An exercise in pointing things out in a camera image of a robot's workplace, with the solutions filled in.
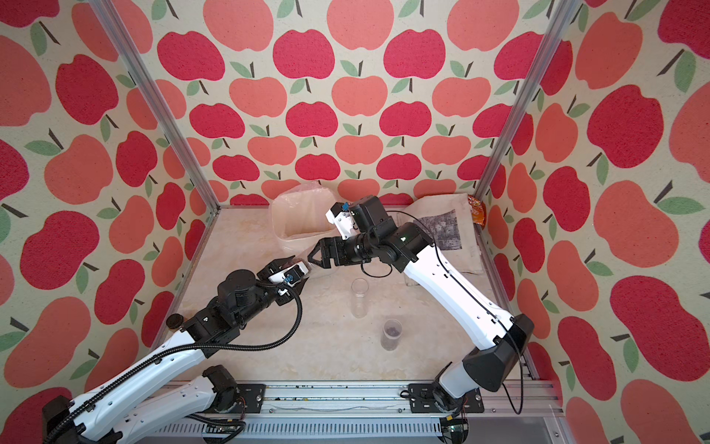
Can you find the brown jar black lid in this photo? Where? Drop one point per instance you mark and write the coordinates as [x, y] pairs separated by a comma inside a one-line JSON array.
[[175, 322]]

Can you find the tall clear jar of rosebuds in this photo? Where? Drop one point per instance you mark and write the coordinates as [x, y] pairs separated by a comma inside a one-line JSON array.
[[359, 302]]

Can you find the right aluminium corner post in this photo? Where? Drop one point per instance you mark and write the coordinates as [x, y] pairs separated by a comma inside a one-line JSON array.
[[531, 85]]

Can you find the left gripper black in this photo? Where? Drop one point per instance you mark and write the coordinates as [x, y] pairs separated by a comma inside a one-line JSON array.
[[268, 270]]

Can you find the white Monet tote bag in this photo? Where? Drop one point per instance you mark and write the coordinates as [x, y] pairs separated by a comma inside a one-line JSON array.
[[448, 216]]

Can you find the aluminium front rail frame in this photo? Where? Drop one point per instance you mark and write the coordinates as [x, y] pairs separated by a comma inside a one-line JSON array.
[[361, 410]]

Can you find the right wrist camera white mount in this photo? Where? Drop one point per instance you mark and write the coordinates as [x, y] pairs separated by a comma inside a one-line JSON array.
[[340, 216]]

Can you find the aluminium corner post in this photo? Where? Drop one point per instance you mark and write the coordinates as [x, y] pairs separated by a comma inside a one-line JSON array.
[[119, 35], [531, 85]]

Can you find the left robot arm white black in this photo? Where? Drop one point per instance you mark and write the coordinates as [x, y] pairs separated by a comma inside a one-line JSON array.
[[127, 408]]

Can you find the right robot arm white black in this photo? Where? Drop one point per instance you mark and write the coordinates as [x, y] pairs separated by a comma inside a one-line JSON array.
[[366, 230]]

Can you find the left aluminium corner post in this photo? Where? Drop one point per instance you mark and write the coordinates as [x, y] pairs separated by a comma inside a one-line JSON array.
[[119, 35]]

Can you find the orange snack packet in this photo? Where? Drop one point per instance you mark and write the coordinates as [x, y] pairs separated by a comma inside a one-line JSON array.
[[478, 211]]

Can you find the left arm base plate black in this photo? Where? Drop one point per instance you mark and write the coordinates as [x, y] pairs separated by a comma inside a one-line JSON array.
[[249, 399]]

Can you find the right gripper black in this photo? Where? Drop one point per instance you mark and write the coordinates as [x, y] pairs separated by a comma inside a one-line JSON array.
[[326, 243]]

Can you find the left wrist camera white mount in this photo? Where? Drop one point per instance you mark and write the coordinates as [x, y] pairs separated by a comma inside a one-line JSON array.
[[290, 277]]

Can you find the cream trash bin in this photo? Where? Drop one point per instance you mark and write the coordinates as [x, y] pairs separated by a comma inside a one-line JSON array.
[[299, 227]]

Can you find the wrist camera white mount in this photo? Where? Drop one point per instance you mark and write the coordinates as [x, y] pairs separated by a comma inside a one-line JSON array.
[[340, 216], [290, 277]]

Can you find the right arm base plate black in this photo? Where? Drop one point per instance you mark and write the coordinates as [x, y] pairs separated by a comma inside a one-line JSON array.
[[427, 398]]

